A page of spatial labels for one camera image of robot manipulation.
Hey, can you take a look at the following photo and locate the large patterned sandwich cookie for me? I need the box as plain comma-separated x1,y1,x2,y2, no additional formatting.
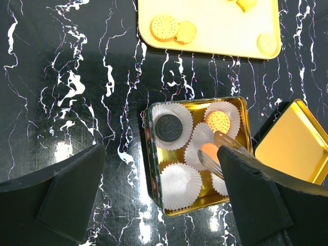
206,110,231,134

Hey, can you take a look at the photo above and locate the dotted round sandwich cookie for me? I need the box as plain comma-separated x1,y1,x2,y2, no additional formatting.
150,15,178,42

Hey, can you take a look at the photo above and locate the white paper cup centre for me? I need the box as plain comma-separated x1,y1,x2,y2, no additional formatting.
183,122,215,171

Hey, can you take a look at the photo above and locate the plain round orange cookie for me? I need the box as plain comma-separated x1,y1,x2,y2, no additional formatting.
201,142,219,164

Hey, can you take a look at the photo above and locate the gold tin lid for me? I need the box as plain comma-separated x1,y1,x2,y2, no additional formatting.
254,99,327,185

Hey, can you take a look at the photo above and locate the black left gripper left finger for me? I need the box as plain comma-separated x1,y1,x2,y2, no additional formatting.
1,143,106,245

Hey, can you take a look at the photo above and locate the green macaron near right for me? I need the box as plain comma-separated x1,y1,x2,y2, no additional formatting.
257,33,277,56

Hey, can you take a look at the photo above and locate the black chocolate sandwich cookie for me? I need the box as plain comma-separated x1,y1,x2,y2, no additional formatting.
155,114,183,142

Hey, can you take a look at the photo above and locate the metal tong finger of the right gripper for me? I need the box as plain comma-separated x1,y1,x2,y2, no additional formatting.
214,131,256,162

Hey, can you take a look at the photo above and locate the white paper cup back-right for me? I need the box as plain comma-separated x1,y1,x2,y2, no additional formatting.
204,101,240,138

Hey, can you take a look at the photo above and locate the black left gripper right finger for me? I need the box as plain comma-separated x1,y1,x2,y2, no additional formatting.
217,146,327,245

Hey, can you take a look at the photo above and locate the white paper cup back-left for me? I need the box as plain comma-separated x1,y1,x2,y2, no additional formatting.
152,103,193,150

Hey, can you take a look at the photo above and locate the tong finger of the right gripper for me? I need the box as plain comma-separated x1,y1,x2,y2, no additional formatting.
197,150,223,179

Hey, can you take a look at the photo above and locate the yellow serving tray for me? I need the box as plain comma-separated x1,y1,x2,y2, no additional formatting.
137,1,281,59

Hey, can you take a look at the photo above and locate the orange swirl cookie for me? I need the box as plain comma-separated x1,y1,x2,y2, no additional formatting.
236,0,257,12

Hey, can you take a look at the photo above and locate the white paper cup front-left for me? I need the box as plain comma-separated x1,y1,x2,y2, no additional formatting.
160,163,202,211

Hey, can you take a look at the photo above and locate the gold square cookie tin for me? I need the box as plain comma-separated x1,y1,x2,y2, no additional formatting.
143,97,253,217

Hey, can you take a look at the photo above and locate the white paper cup front-right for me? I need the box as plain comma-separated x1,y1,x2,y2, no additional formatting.
211,173,228,196

